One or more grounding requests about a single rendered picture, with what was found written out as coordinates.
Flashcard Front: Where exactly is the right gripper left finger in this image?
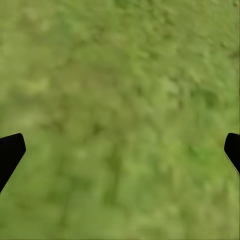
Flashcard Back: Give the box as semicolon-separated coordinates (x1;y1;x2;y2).
0;133;26;193

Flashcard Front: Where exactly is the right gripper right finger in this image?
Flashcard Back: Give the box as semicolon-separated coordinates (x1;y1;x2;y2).
224;133;240;173

